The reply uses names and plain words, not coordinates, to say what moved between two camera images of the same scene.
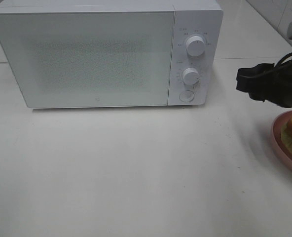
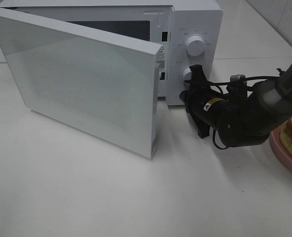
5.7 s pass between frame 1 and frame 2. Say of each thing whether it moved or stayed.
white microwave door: moved
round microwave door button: stayed
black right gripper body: moved
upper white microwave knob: stayed
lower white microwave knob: stayed
